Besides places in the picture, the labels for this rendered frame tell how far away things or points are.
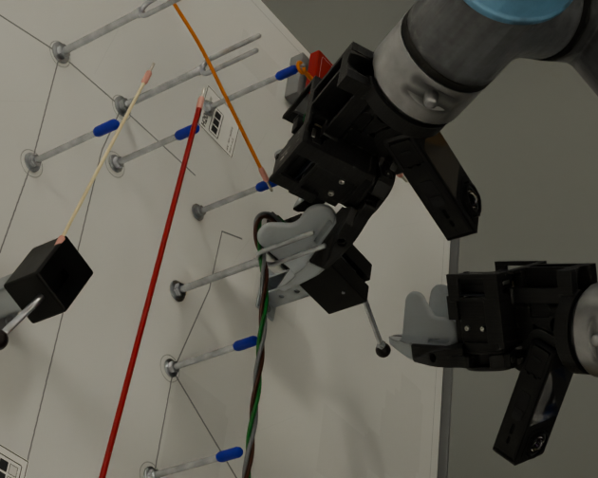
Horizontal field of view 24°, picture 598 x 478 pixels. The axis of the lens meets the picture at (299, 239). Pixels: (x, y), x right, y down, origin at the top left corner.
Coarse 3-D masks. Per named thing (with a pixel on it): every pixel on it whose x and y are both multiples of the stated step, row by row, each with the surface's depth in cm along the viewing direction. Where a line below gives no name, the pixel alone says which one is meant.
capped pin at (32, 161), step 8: (112, 120) 97; (96, 128) 97; (104, 128) 97; (112, 128) 97; (88, 136) 98; (96, 136) 98; (64, 144) 99; (72, 144) 99; (48, 152) 100; (56, 152) 100; (32, 160) 100; (40, 160) 101; (32, 168) 101
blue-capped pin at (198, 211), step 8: (256, 184) 113; (264, 184) 112; (272, 184) 112; (240, 192) 114; (248, 192) 113; (224, 200) 114; (232, 200) 114; (192, 208) 116; (200, 208) 116; (208, 208) 115; (200, 216) 116
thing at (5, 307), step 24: (24, 264) 90; (48, 264) 89; (72, 264) 90; (0, 288) 91; (24, 288) 89; (48, 288) 88; (72, 288) 90; (0, 312) 92; (24, 312) 87; (48, 312) 89; (0, 336) 86
